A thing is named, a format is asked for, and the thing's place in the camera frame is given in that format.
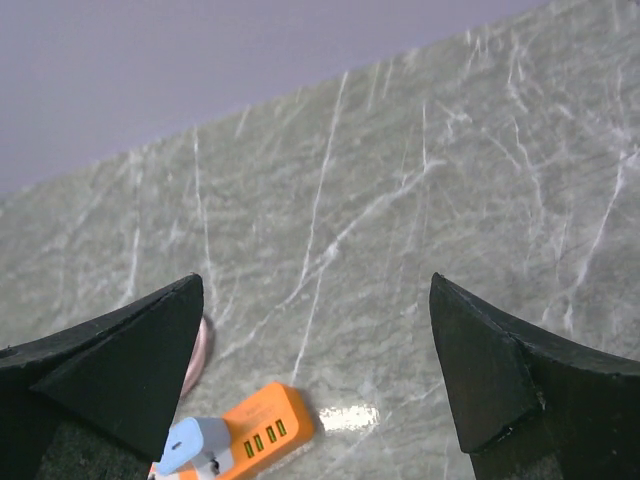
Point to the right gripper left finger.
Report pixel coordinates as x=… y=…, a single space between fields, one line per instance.
x=96 y=401

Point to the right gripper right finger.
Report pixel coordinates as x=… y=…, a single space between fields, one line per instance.
x=527 y=403

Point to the blue plug adapter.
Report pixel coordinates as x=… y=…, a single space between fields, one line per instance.
x=196 y=448

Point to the orange power strip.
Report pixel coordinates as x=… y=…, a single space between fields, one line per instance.
x=266 y=427

